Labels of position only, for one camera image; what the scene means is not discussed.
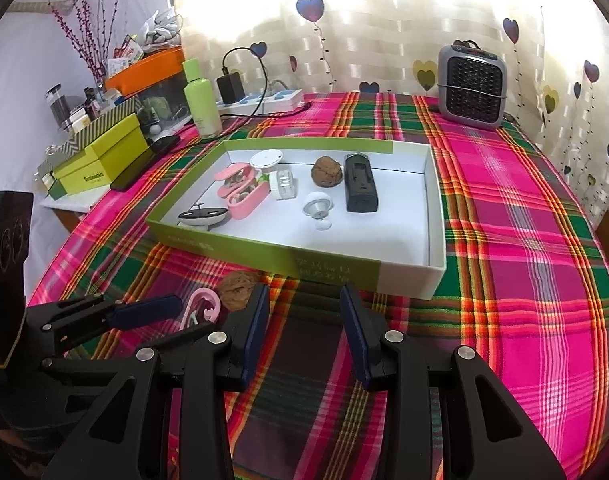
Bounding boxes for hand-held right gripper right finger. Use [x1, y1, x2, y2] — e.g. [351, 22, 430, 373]
[339, 284, 568, 480]

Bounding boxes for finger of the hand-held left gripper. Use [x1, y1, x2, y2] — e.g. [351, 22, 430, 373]
[39, 322, 228, 380]
[27, 294, 184, 356]

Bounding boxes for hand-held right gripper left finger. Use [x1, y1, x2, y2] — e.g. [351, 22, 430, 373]
[40, 282, 271, 480]

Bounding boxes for brown walnut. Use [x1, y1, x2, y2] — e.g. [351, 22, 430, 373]
[217, 270, 261, 313]
[311, 155, 345, 188]

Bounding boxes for pink loop clip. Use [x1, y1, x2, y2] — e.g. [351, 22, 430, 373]
[181, 287, 221, 330]

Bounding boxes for green white cardboard box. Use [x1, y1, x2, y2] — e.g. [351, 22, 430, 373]
[145, 136, 448, 301]

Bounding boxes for black white oval holder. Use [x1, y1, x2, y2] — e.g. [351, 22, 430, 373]
[177, 202, 230, 233]

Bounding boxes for pink oblong case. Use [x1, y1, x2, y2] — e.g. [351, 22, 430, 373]
[223, 180, 271, 221]

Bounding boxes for white round suction knob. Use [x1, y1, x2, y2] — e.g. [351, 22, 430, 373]
[303, 191, 335, 233]

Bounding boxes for black rectangular device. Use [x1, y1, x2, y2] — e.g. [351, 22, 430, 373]
[343, 152, 380, 213]

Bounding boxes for white clear round jar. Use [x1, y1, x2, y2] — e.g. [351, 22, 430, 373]
[268, 167, 299, 202]

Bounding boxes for pink plastic case half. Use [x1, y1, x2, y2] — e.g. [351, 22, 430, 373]
[214, 161, 261, 187]

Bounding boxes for green white suction holder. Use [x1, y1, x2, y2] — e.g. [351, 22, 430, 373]
[249, 149, 286, 186]

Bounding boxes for white side table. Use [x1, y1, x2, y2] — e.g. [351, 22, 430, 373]
[38, 180, 115, 213]

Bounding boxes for dark green white box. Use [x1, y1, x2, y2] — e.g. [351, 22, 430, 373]
[44, 172, 68, 198]

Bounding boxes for black smartphone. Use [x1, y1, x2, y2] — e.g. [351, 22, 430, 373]
[109, 135, 181, 192]

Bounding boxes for yellow-green cardboard box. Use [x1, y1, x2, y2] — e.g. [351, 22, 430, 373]
[52, 112, 152, 196]

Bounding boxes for pink green plaid tablecloth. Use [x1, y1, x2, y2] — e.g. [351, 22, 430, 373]
[27, 91, 609, 480]

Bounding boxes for glass jar with dark contents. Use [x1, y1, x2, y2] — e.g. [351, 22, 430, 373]
[45, 84, 72, 128]

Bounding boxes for chevron striped gift box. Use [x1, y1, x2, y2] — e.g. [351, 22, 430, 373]
[37, 95, 144, 171]

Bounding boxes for green lotion bottle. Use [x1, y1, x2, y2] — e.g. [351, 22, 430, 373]
[183, 57, 222, 137]

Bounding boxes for clear storage bin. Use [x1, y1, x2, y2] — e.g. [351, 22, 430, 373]
[137, 77, 192, 133]

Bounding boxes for black charger adapter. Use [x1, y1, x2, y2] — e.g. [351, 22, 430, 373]
[217, 72, 246, 105]

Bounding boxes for white power strip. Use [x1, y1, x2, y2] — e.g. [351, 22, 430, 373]
[215, 89, 305, 116]

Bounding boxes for orange bin lid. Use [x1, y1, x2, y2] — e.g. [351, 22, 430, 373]
[105, 46, 186, 97]

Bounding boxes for red berry branches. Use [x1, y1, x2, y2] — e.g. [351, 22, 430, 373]
[47, 0, 135, 86]

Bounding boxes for colourful paper packets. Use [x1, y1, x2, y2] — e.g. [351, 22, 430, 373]
[107, 35, 145, 78]

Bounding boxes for grey small heater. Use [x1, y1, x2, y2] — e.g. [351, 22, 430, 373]
[437, 40, 508, 127]

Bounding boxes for clear plastic bag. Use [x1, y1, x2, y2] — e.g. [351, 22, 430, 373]
[144, 9, 182, 53]

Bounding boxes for heart print curtain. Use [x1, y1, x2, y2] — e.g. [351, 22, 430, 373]
[167, 0, 609, 231]

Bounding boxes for black charger cable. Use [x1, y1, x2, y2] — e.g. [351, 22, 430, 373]
[220, 47, 313, 133]

